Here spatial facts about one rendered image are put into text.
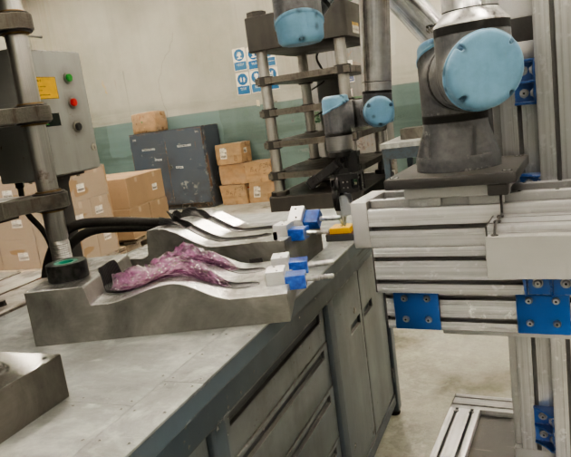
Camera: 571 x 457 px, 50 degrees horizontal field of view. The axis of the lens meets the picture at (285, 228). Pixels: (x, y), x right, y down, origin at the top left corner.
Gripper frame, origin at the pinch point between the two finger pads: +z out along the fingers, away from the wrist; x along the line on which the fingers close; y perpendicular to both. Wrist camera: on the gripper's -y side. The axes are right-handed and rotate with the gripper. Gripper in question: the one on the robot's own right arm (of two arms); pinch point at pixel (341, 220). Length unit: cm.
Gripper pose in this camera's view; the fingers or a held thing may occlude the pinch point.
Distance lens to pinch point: 177.0
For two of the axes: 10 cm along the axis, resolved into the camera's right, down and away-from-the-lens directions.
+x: 3.7, -2.3, 9.0
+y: 9.2, -0.5, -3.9
